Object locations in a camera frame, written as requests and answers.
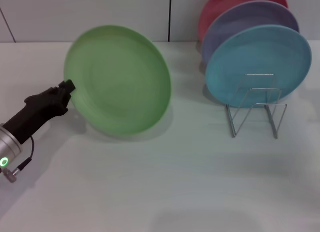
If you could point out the green plastic plate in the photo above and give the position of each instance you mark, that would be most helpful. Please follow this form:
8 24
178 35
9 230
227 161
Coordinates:
117 81

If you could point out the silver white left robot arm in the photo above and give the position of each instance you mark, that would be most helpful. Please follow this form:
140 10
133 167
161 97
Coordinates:
7 144

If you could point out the red plastic plate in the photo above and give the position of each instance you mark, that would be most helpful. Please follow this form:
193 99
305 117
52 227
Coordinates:
220 6

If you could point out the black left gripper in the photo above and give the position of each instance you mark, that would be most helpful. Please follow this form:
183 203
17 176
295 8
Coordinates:
37 111

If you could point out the purple plastic plate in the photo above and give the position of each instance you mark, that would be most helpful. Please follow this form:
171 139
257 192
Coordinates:
240 19

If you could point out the light blue plastic plate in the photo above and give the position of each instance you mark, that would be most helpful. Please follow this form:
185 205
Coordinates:
250 54

